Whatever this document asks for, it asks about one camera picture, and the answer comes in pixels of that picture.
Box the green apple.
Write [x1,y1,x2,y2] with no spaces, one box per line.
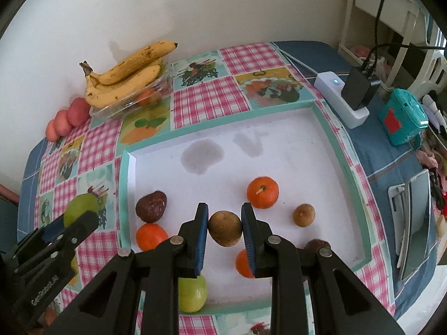
[63,193,100,227]
[179,275,209,314]

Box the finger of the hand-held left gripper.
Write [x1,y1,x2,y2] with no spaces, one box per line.
[16,224,67,252]
[14,212,100,273]

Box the white cable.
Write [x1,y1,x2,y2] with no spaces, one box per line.
[279,49,318,77]

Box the tangerine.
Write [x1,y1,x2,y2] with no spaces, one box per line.
[235,249,255,279]
[44,307,60,326]
[247,177,279,209]
[136,89,162,107]
[136,223,169,251]

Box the large brown kiwi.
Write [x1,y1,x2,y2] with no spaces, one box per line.
[208,210,243,248]

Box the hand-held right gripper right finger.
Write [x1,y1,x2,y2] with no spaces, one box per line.
[241,202,406,335]

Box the teal box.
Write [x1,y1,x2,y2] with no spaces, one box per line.
[378,88,429,146]

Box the white furniture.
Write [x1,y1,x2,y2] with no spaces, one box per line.
[337,0,447,95]

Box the small brown kiwi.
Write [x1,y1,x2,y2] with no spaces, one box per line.
[293,203,316,227]

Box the white power strip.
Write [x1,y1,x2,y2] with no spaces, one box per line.
[313,71,370,129]

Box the blue cloth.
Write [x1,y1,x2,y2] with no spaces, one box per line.
[16,40,441,322]

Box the clear plastic container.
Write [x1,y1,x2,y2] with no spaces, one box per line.
[89,61,173,119]

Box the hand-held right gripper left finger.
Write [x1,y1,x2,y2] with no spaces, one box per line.
[45,202,209,335]

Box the black charger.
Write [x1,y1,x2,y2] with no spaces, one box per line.
[340,67,379,111]

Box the white tray with teal rim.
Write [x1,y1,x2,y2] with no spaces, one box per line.
[119,99,376,316]

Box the bunch of yellow bananas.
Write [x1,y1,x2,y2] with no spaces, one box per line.
[80,40,178,109]

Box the pink checked fruit-print tablecloth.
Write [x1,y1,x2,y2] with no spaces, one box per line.
[37,42,397,335]

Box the black cable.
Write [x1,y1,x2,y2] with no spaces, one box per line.
[361,0,435,77]

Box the pink cloth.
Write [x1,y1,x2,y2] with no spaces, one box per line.
[417,148,439,168]

